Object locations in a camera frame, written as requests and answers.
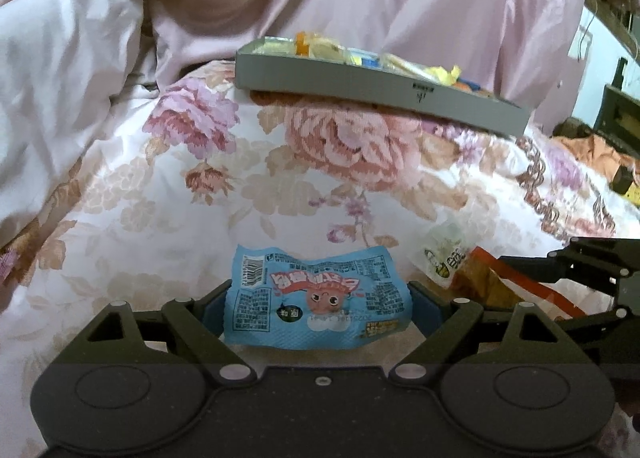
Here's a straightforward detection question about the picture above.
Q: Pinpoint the clear orange label pastry packet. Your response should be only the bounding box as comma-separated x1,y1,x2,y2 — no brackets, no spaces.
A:
255,35,351,60

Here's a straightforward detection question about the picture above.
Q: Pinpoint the dark wooden furniture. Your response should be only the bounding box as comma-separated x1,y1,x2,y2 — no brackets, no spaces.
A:
595,58,640,145

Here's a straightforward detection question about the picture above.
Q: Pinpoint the clear gold snack packet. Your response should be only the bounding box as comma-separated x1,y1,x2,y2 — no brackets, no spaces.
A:
410,223,472,285

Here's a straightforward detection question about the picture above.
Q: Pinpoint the yellow candy wrapper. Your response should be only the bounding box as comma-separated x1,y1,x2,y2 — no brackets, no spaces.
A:
424,65,464,86

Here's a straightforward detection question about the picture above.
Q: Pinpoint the blue cartoon snack packet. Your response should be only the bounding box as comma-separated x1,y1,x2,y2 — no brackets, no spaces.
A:
222,244,415,350

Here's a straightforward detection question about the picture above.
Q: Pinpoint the white quilt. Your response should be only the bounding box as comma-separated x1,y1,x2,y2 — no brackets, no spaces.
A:
0,0,166,249

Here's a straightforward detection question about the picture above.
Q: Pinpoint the orange cloth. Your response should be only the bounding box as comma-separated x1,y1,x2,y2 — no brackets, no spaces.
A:
550,132,640,181

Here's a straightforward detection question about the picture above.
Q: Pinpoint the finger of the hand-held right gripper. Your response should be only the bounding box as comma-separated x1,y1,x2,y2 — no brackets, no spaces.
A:
555,308,640,364
497,237,640,294

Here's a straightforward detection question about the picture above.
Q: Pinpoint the red dried tofu snack packet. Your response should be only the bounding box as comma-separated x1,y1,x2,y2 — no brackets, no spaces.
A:
452,247,586,320

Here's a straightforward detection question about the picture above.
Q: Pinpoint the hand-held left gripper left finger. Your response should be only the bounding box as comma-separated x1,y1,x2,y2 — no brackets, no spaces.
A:
65,279,256,385

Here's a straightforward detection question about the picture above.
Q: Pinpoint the floral bedspread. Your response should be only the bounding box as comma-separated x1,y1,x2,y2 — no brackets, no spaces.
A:
0,58,640,458

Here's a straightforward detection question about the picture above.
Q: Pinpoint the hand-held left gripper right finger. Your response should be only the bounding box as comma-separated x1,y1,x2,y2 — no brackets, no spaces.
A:
389,281,576,384

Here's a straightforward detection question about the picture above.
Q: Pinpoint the grey cardboard box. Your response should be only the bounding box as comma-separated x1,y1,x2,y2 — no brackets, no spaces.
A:
235,36,532,139

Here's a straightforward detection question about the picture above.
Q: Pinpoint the dark object on orange cloth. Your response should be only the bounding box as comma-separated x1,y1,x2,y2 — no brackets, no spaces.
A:
612,165,640,205

